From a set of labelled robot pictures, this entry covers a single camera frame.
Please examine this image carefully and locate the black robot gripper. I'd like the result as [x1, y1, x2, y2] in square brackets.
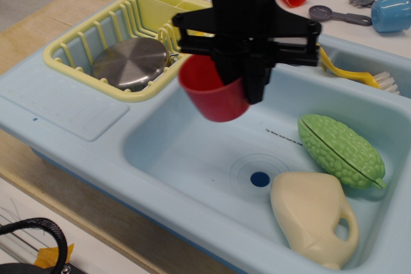
[172, 0, 321, 105]

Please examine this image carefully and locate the red plastic cup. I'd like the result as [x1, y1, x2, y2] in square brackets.
[179, 55, 249, 123]

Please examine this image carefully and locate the light blue toy sink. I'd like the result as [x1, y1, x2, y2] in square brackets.
[1, 35, 410, 273]

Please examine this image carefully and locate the blue plastic cup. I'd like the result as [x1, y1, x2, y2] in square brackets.
[371, 0, 410, 33]

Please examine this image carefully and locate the yellow utensil in rack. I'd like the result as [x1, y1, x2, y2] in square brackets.
[188, 30, 214, 37]

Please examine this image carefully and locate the grey toy spoon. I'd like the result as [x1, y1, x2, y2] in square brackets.
[308, 5, 372, 26]

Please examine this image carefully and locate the stainless steel pot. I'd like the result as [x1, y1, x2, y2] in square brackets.
[91, 37, 171, 92]

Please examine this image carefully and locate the yellow dish drying rack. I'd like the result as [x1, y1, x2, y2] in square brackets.
[42, 0, 211, 103]

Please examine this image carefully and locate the yellow dish brush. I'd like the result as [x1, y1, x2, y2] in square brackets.
[317, 44, 400, 95]

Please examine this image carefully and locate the green toy bitter gourd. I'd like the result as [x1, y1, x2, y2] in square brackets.
[297, 114, 387, 190]

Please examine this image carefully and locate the yellow tape piece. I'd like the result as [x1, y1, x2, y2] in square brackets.
[33, 247, 59, 269]

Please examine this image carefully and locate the black base with screw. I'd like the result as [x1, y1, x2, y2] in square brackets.
[1, 263, 84, 274]

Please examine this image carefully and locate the black braided cable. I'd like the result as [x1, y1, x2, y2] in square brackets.
[0, 217, 69, 274]

